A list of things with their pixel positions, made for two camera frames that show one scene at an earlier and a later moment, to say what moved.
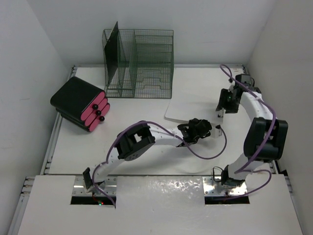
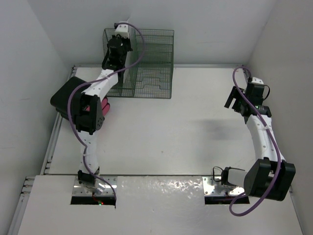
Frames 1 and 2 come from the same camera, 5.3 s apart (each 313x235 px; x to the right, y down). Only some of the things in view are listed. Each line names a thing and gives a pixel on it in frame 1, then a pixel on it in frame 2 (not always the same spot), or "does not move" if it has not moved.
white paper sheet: (199, 102) to (133, 51)
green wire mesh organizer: (145, 64) does not move
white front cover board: (160, 205) does not move
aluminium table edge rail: (73, 72) does not move
